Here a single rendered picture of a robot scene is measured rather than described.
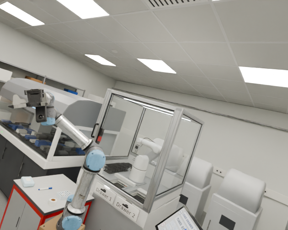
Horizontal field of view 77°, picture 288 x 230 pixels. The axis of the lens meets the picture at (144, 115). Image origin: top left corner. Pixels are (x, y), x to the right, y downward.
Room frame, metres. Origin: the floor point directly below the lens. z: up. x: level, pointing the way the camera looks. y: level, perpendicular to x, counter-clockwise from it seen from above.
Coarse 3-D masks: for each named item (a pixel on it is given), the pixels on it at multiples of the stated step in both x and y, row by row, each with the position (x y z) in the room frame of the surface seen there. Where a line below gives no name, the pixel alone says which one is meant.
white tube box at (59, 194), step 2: (58, 192) 1.85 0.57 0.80; (60, 192) 1.87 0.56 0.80; (62, 192) 1.88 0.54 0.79; (64, 192) 1.89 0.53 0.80; (66, 192) 1.90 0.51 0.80; (56, 194) 1.84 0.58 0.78; (58, 194) 1.82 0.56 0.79; (60, 194) 1.83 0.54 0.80; (66, 194) 1.86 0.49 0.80; (68, 194) 1.88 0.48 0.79; (70, 194) 1.88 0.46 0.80; (58, 196) 1.82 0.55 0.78; (60, 196) 1.80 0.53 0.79; (62, 196) 1.80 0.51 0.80; (64, 196) 1.82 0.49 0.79; (66, 196) 1.84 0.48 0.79; (68, 196) 1.86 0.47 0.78; (60, 198) 1.80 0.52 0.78; (62, 198) 1.81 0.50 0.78; (64, 198) 1.83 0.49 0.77; (66, 198) 1.85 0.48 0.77
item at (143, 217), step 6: (78, 180) 2.24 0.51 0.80; (96, 180) 2.10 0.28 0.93; (114, 192) 1.95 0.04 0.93; (102, 198) 2.01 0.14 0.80; (174, 198) 2.37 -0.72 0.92; (132, 204) 1.82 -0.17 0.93; (168, 204) 2.17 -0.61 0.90; (174, 204) 2.39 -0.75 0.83; (156, 210) 1.88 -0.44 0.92; (162, 210) 2.04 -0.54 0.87; (168, 210) 2.24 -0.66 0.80; (138, 216) 1.76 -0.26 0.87; (144, 216) 1.73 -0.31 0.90; (150, 216) 1.79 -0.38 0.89; (156, 216) 1.93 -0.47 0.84; (138, 222) 1.75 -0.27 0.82; (144, 222) 1.72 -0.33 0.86; (150, 222) 1.83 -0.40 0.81
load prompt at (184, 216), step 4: (184, 212) 1.48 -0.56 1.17; (184, 216) 1.44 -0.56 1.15; (188, 216) 1.42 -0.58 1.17; (184, 220) 1.40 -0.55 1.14; (188, 220) 1.38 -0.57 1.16; (188, 224) 1.35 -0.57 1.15; (192, 224) 1.33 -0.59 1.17; (188, 228) 1.32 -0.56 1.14; (192, 228) 1.30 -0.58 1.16; (196, 228) 1.28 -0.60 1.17
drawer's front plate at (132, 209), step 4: (116, 200) 1.90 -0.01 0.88; (120, 200) 1.87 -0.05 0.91; (124, 200) 1.85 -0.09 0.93; (116, 204) 1.89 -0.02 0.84; (120, 204) 1.86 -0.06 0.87; (128, 204) 1.82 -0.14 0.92; (120, 208) 1.86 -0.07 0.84; (124, 208) 1.83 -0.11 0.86; (128, 208) 1.81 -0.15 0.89; (132, 208) 1.79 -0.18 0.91; (136, 208) 1.78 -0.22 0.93; (124, 212) 1.83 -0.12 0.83; (132, 212) 1.78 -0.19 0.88; (136, 212) 1.76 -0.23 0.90; (128, 216) 1.80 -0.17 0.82; (136, 216) 1.75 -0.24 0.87; (136, 220) 1.76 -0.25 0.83
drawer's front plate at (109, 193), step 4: (96, 184) 2.06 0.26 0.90; (100, 184) 2.04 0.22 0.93; (100, 188) 2.03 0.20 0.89; (104, 188) 2.00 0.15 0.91; (96, 192) 2.04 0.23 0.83; (108, 192) 1.96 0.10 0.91; (112, 192) 1.95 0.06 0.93; (104, 196) 1.98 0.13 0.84; (108, 196) 1.96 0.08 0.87; (112, 196) 1.93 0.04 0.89; (108, 200) 1.95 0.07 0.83; (112, 200) 1.92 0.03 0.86
